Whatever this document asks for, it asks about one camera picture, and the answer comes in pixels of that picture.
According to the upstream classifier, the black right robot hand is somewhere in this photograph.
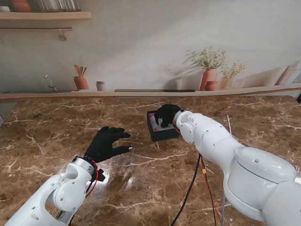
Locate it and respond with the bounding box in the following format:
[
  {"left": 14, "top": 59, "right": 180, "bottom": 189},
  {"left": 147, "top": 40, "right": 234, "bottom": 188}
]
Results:
[{"left": 155, "top": 104, "right": 182, "bottom": 129}]

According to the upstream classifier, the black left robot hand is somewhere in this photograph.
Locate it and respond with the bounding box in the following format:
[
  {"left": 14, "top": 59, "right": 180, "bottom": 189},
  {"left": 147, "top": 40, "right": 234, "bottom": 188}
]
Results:
[{"left": 84, "top": 126, "right": 134, "bottom": 163}]

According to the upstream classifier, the black box pink inside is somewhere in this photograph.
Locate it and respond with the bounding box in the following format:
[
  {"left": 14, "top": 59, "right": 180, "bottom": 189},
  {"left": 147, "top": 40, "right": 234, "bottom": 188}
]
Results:
[{"left": 146, "top": 110, "right": 181, "bottom": 142}]

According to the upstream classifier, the printed kitchen scene backdrop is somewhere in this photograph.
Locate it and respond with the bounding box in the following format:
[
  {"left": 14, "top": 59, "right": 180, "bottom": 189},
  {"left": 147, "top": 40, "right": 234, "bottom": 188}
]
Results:
[{"left": 0, "top": 0, "right": 301, "bottom": 103}]

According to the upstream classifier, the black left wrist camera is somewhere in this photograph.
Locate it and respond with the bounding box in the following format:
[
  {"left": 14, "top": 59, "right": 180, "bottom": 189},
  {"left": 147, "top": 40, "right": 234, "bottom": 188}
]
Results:
[{"left": 95, "top": 168, "right": 105, "bottom": 182}]

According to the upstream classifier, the red black left arm cable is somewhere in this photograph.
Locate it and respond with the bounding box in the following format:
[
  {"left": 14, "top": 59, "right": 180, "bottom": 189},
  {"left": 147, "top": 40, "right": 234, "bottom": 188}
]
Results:
[{"left": 55, "top": 160, "right": 98, "bottom": 223}]

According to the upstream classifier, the red black arm cable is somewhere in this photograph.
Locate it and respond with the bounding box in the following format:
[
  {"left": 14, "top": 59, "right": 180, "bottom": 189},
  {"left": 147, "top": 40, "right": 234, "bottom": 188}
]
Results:
[
  {"left": 55, "top": 160, "right": 98, "bottom": 223},
  {"left": 170, "top": 153, "right": 223, "bottom": 226}
]

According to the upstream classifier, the red black right arm cable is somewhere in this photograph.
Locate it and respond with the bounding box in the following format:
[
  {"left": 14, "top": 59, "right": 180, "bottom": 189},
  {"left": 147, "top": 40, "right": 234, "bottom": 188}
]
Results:
[{"left": 170, "top": 153, "right": 223, "bottom": 226}]

